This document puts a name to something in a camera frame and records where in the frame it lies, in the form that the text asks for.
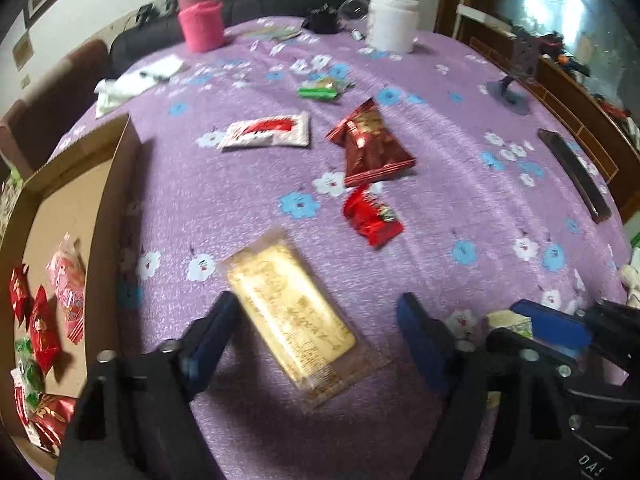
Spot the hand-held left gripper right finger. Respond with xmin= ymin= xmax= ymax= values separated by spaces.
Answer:
xmin=396 ymin=292 xmax=572 ymax=480

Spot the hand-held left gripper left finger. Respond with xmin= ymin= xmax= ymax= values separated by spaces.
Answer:
xmin=55 ymin=291 xmax=244 ymax=480

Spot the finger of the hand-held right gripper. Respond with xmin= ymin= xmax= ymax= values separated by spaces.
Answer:
xmin=487 ymin=299 xmax=589 ymax=379
xmin=585 ymin=300 xmax=640 ymax=387

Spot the white and green snack packet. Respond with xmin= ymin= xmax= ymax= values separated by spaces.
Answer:
xmin=487 ymin=310 xmax=534 ymax=339

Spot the yellow biscuit packet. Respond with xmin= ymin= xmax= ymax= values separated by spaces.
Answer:
xmin=220 ymin=227 xmax=394 ymax=414

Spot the brown cardboard box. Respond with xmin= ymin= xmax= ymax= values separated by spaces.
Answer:
xmin=0 ymin=112 xmax=144 ymax=480

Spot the white cloth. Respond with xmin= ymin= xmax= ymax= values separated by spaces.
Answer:
xmin=619 ymin=262 xmax=640 ymax=309

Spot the small red snack packet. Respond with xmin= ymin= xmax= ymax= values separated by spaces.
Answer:
xmin=342 ymin=185 xmax=405 ymax=249

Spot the black smartphone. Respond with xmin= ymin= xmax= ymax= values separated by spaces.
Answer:
xmin=537 ymin=129 xmax=614 ymax=225

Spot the pink snack packet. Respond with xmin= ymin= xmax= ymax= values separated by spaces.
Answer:
xmin=46 ymin=234 xmax=87 ymax=345

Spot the red candy packet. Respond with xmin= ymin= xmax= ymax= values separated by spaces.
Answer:
xmin=27 ymin=285 xmax=62 ymax=376
xmin=8 ymin=265 xmax=31 ymax=331

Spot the dark red gold-print packet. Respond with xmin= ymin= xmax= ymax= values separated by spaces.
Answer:
xmin=29 ymin=393 xmax=77 ymax=454

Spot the green and white candy packet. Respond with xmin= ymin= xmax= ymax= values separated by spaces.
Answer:
xmin=12 ymin=337 xmax=46 ymax=411

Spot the large dark red snack packet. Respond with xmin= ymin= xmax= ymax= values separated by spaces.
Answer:
xmin=326 ymin=97 xmax=417 ymax=189

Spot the brown wooden cabinet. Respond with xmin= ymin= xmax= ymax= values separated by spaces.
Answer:
xmin=434 ymin=0 xmax=640 ymax=223

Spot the white and red snack packet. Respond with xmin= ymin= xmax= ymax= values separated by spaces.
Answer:
xmin=217 ymin=111 xmax=311 ymax=152

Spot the white crumpled tissue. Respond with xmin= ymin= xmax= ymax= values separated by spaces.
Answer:
xmin=94 ymin=78 xmax=131 ymax=119

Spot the grey phone stand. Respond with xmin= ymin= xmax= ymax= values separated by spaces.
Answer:
xmin=487 ymin=27 xmax=544 ymax=116

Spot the white tissue with pen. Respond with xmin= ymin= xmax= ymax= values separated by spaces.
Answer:
xmin=117 ymin=55 xmax=186 ymax=96

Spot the brown chair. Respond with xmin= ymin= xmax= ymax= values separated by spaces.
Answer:
xmin=0 ymin=40 xmax=114 ymax=182

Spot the green booklet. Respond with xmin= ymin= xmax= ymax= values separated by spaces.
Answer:
xmin=240 ymin=25 xmax=304 ymax=41

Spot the pink thermos with knit sleeve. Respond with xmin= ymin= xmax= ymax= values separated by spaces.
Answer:
xmin=177 ymin=0 xmax=225 ymax=54

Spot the white plastic jar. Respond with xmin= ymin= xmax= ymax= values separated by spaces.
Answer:
xmin=365 ymin=0 xmax=420 ymax=55

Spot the black mug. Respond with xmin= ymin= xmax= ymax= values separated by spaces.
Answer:
xmin=302 ymin=5 xmax=344 ymax=35

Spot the black sofa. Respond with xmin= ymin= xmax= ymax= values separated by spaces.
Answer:
xmin=109 ymin=0 xmax=402 ymax=79

